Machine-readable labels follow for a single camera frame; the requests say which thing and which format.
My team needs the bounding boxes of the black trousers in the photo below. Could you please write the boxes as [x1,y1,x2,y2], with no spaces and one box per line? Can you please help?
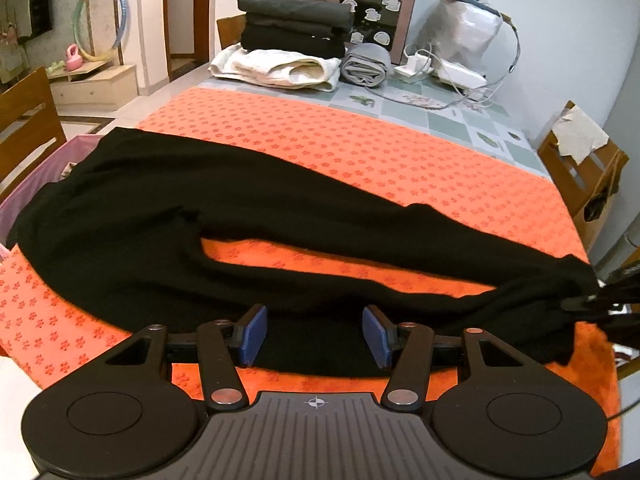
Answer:
[6,129,599,377]

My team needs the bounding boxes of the folded black clothes stack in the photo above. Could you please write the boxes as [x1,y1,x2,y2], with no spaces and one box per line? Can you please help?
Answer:
[236,0,354,58]

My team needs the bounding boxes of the pink fabric storage box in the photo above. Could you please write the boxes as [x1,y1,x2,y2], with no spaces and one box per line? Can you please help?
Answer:
[1,134,103,260]

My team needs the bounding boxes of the rolled grey garment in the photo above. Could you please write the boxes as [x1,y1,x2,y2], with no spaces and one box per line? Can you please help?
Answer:
[341,44,393,88]

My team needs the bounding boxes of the white power adapter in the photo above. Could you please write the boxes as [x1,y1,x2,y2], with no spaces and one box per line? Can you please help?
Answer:
[394,53,432,84]

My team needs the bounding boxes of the beige low cabinet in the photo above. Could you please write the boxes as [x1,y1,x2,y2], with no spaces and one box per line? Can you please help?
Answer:
[48,62,138,110]

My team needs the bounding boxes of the wooden chair far left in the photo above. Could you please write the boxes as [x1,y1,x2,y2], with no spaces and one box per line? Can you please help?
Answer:
[216,14,246,50]

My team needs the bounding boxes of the grey white plastic bag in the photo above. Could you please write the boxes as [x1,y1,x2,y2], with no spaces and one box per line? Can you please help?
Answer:
[418,0,522,74]

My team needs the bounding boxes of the pink kettlebell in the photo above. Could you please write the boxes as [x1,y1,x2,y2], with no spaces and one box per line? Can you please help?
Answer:
[65,44,84,72]

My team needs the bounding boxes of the colourful hula hoop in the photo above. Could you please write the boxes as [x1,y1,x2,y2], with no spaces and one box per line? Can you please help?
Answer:
[72,0,130,65]

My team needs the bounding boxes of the brown wooden door frame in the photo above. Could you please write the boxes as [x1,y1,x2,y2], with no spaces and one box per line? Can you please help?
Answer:
[163,0,210,81]

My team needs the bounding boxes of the wall mounted black television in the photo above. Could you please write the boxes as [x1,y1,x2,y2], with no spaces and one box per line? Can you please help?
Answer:
[28,0,53,38]

